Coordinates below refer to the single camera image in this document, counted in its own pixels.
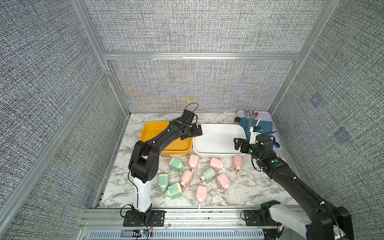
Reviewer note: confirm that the aluminium front rail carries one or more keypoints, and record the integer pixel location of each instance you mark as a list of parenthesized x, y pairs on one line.
[(178, 224)]

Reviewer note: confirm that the pink sharpener front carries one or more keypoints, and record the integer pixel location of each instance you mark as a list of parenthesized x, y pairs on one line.
[(201, 195)]

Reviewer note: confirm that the lavender tray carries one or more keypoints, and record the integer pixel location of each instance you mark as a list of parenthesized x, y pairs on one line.
[(265, 116)]

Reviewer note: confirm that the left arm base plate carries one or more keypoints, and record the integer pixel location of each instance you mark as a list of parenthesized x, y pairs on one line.
[(151, 218)]

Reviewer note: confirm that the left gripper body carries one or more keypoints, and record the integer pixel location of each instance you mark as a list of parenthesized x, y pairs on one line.
[(192, 131)]

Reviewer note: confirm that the yellow storage box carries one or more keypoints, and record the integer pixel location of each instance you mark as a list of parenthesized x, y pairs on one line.
[(177, 147)]

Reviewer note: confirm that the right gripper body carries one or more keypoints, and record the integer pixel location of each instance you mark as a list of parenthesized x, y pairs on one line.
[(246, 147)]

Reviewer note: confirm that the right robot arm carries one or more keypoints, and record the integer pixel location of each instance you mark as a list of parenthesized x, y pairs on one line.
[(322, 220)]

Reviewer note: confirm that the white storage box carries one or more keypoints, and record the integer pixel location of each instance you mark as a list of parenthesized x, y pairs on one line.
[(217, 140)]

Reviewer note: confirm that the orange spice jar black lid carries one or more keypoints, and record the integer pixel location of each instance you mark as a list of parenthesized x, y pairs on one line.
[(237, 120)]

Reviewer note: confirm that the green sharpener upper left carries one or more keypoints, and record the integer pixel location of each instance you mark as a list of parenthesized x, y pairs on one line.
[(176, 165)]

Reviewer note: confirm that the pink sharpener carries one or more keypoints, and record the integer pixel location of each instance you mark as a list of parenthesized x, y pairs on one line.
[(216, 164), (201, 195), (223, 182), (186, 179), (194, 163), (237, 163)]

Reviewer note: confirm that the silver ornate spoon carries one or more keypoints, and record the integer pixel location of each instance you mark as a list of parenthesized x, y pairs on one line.
[(246, 114)]

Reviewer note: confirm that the green sharpener centre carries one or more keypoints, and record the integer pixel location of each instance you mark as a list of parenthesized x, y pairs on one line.
[(208, 175)]

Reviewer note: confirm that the teal cloth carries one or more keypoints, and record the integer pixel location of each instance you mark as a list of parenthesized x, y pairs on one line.
[(266, 127)]

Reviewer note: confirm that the green sharpener front yellow cap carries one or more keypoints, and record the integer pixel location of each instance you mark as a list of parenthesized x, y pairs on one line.
[(173, 191)]

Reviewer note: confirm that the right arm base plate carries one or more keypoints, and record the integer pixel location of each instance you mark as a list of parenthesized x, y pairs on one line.
[(251, 217)]

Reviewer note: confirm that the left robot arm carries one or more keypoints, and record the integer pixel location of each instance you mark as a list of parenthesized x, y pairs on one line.
[(144, 162)]

